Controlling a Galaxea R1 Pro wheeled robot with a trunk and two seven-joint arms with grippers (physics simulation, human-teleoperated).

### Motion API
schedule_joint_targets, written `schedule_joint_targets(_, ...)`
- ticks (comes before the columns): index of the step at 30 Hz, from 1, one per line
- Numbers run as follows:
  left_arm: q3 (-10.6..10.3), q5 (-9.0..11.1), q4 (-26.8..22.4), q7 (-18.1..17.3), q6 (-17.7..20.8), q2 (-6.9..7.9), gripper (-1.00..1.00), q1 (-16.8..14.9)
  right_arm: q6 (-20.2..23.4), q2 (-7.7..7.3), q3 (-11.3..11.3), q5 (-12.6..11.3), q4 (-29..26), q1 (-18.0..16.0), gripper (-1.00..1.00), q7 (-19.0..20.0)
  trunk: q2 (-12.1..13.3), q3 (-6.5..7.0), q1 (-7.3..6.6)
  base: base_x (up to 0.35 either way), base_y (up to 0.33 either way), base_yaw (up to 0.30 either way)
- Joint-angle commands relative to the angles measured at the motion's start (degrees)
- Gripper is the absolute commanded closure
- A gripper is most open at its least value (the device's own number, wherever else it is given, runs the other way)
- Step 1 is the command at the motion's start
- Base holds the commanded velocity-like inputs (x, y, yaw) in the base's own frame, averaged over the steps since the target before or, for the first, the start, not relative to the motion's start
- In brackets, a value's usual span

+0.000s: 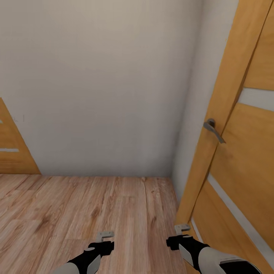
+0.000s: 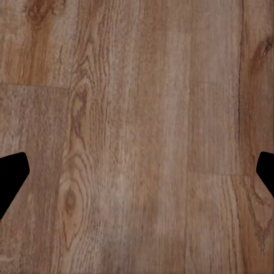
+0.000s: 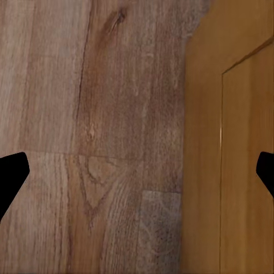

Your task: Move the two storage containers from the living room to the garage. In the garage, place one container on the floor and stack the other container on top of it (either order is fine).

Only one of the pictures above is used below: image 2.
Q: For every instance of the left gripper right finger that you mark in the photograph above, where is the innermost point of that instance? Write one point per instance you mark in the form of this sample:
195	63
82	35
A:
265	170

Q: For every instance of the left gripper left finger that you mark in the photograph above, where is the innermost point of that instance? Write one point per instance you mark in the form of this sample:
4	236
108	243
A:
14	170

